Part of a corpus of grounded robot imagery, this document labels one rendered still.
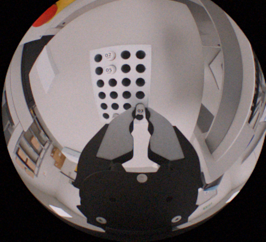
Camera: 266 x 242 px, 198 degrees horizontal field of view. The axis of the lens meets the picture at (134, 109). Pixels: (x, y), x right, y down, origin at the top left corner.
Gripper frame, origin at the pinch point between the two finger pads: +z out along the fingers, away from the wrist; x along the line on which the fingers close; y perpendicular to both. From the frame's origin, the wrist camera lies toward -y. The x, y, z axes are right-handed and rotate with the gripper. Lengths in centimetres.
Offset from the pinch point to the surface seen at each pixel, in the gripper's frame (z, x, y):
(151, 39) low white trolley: 5.1, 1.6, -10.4
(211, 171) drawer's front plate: -9.6, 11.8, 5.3
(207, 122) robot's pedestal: 30, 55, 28
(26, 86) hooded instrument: 4, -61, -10
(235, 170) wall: -85, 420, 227
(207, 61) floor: 81, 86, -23
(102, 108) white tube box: 1.5, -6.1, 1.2
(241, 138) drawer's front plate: -7.8, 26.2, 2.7
